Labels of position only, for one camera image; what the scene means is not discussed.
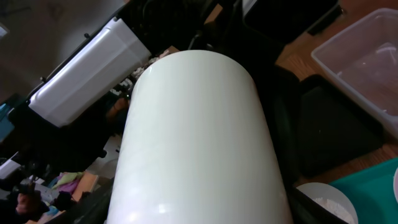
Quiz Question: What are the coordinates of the white cup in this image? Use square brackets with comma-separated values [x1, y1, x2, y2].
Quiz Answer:
[107, 50, 293, 223]

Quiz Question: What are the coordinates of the teal serving tray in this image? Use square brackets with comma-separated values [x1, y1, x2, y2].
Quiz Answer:
[330, 159, 397, 224]

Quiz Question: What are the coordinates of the clear plastic bin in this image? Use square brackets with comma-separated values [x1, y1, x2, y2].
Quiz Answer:
[311, 8, 397, 136]

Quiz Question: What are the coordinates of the large white plate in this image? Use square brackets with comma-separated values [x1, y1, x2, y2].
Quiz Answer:
[393, 168, 398, 203]

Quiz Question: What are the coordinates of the small grey bowl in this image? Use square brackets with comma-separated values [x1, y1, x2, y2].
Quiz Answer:
[297, 182, 358, 224]

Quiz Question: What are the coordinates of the black rectangular tray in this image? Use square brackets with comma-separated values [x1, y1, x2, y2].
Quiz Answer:
[273, 67, 384, 184]

